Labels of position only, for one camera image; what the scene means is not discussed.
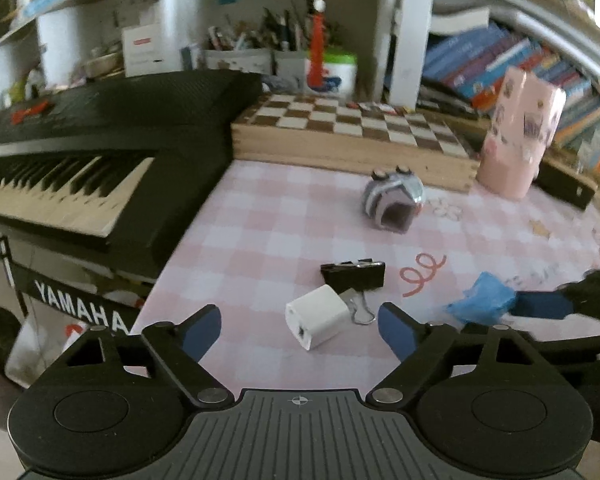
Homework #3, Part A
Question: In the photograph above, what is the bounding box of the blue plastic bag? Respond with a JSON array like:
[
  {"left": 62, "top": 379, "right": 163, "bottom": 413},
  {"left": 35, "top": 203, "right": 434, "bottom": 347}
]
[{"left": 446, "top": 272, "right": 517, "bottom": 326}]

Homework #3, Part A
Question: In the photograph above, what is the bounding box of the black binder clip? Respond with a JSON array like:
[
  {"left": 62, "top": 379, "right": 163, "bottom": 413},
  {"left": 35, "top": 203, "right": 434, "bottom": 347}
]
[{"left": 321, "top": 258, "right": 386, "bottom": 326}]

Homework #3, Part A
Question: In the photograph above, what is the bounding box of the white charger cube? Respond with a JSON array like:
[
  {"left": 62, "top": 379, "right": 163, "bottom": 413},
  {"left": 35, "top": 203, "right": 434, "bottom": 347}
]
[{"left": 285, "top": 285, "right": 351, "bottom": 351}]

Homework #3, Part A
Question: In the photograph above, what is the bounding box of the grey knitted toy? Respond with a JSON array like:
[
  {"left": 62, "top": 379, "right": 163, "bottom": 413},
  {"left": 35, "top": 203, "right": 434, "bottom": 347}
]
[{"left": 362, "top": 166, "right": 426, "bottom": 234}]

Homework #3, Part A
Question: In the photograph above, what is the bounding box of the black case with latches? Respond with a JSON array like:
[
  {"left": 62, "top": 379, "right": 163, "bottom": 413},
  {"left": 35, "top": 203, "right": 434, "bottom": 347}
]
[{"left": 534, "top": 157, "right": 598, "bottom": 210}]

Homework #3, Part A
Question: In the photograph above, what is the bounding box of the pink checked tablecloth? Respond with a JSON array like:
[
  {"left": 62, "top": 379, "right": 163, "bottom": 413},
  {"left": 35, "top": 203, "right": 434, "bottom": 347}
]
[{"left": 135, "top": 162, "right": 600, "bottom": 391}]

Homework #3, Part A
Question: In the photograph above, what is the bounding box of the black Yamaha keyboard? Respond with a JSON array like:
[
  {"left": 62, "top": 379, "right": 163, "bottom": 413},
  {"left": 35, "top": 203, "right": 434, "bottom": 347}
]
[{"left": 0, "top": 69, "right": 264, "bottom": 340}]

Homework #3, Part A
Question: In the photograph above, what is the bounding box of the pink cylindrical cup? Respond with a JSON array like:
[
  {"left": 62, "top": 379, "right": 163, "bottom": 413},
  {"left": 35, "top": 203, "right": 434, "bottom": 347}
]
[{"left": 477, "top": 66, "right": 566, "bottom": 200}]

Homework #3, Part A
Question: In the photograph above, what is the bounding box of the wooden chess board box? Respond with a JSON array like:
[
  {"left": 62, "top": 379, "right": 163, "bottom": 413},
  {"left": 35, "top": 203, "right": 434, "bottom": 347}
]
[{"left": 232, "top": 94, "right": 479, "bottom": 193}]

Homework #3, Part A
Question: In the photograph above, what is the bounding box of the red pen with white cap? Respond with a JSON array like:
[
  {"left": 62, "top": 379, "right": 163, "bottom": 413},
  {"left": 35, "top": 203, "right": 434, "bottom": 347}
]
[{"left": 308, "top": 0, "right": 326, "bottom": 90}]

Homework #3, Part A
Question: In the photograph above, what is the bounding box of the green lid white jar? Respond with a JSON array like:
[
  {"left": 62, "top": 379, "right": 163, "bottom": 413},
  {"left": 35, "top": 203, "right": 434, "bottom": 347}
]
[{"left": 303, "top": 49, "right": 358, "bottom": 101}]

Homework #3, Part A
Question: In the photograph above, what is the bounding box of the white bookshelf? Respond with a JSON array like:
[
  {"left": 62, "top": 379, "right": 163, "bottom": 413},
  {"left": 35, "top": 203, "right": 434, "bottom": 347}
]
[{"left": 0, "top": 0, "right": 600, "bottom": 105}]

